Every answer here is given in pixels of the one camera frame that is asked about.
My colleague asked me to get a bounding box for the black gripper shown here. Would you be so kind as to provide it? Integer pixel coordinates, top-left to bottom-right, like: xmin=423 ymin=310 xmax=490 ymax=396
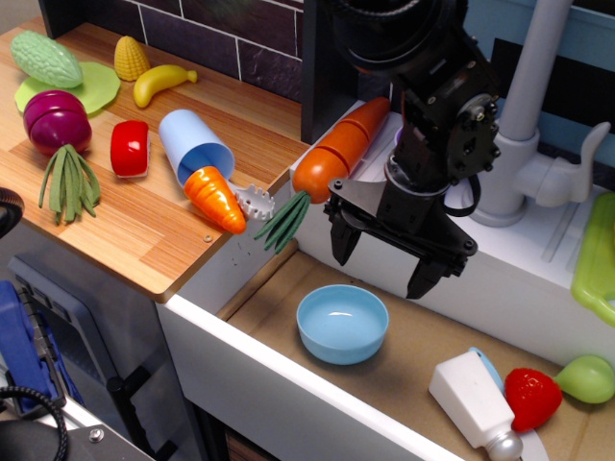
xmin=325 ymin=170 xmax=479 ymax=300

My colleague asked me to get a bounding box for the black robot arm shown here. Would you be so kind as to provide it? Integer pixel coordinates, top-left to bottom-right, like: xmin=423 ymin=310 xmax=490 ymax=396
xmin=325 ymin=1 xmax=500 ymax=300

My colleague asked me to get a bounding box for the light blue plastic bowl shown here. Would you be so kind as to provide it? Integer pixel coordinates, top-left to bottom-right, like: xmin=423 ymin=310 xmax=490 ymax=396
xmin=296 ymin=284 xmax=389 ymax=366

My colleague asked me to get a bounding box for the large orange toy carrot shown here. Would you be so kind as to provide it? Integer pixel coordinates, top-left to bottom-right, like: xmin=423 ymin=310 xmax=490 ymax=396
xmin=255 ymin=97 xmax=390 ymax=254

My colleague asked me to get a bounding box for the white toy spaghetti spoon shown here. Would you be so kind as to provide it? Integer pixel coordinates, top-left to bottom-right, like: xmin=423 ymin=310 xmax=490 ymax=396
xmin=228 ymin=182 xmax=275 ymax=222

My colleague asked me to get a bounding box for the white toy bottle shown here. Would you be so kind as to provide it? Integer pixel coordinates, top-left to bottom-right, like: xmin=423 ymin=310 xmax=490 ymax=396
xmin=429 ymin=351 xmax=523 ymax=460

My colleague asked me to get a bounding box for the grey toy faucet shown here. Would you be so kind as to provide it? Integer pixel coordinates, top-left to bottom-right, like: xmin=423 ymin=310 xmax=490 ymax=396
xmin=471 ymin=1 xmax=611 ymax=228

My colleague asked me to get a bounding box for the small orange toy carrot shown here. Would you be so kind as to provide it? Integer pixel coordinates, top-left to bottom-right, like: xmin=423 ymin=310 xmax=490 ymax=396
xmin=184 ymin=166 xmax=247 ymax=234

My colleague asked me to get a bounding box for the red toy strawberry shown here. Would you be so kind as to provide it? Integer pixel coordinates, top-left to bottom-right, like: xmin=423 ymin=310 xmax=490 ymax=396
xmin=504 ymin=368 xmax=563 ymax=433

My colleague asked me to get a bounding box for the light green dish rack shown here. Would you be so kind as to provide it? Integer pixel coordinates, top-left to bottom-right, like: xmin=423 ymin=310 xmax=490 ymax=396
xmin=571 ymin=192 xmax=614 ymax=327

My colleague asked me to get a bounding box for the light blue plastic cup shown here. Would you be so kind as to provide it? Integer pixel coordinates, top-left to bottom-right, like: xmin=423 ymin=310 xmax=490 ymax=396
xmin=159 ymin=109 xmax=235 ymax=187

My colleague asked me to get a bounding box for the green toy pear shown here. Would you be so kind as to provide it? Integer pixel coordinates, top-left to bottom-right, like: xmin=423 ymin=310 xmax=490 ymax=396
xmin=554 ymin=355 xmax=614 ymax=404

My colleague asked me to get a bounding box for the white plate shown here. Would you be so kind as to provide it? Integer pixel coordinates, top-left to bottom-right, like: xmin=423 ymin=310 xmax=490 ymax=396
xmin=520 ymin=430 xmax=550 ymax=461

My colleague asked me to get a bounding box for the red toy pepper slice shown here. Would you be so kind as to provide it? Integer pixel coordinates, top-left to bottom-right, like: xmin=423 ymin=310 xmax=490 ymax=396
xmin=111 ymin=120 xmax=150 ymax=178

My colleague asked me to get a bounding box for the yellow toy banana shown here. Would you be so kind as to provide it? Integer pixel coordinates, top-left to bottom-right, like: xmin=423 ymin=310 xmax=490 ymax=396
xmin=133 ymin=64 xmax=198 ymax=109

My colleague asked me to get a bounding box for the yellow toy corn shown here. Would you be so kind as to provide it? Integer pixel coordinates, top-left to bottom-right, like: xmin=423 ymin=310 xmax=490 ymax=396
xmin=114 ymin=36 xmax=151 ymax=82

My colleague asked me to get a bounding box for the light green plastic plate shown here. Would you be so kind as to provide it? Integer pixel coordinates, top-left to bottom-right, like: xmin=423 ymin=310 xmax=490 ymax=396
xmin=14 ymin=61 xmax=121 ymax=115

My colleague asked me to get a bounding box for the purple toy onion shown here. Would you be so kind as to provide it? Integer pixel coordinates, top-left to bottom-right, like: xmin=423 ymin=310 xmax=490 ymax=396
xmin=23 ymin=90 xmax=101 ymax=225

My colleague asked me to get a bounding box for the blue object at left edge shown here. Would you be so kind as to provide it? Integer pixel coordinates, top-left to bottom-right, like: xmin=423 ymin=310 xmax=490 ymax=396
xmin=1 ymin=280 xmax=84 ymax=405

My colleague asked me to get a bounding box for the green toy bitter melon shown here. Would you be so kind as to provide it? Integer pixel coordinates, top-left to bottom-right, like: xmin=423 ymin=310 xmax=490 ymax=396
xmin=11 ymin=31 xmax=84 ymax=88

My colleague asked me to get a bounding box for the black oven door handle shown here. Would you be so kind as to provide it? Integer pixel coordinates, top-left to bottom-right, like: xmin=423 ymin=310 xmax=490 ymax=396
xmin=106 ymin=364 xmax=174 ymax=461

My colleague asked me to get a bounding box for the black braided cable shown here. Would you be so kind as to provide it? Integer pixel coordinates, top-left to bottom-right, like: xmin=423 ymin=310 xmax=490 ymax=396
xmin=0 ymin=385 xmax=70 ymax=461

